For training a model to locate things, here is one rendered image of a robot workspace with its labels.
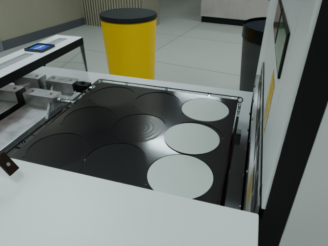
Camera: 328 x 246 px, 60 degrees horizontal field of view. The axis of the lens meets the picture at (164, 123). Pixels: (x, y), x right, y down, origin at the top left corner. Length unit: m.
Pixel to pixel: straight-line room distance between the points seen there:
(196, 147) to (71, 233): 0.27
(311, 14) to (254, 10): 5.15
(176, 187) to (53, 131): 0.27
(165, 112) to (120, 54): 1.79
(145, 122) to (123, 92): 0.15
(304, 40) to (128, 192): 0.22
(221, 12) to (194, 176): 5.13
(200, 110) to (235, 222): 0.35
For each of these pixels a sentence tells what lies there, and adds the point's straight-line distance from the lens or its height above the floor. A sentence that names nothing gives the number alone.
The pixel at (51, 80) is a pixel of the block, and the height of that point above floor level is 0.91.
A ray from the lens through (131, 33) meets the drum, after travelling 2.29.
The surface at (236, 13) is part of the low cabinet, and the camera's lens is 5.44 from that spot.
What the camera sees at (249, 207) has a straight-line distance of 0.35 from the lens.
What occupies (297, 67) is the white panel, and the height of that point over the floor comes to 1.12.
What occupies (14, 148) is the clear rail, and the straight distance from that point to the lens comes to 0.55.
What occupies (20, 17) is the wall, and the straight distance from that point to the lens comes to 4.67.
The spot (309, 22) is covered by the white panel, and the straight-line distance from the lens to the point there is 0.22.
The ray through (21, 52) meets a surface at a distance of 0.85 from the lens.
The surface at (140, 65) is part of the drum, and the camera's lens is 2.39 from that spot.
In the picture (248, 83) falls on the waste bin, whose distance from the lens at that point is 2.26.
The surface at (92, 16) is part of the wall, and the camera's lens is 5.46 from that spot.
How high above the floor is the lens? 1.19
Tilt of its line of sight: 32 degrees down
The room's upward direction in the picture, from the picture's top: straight up
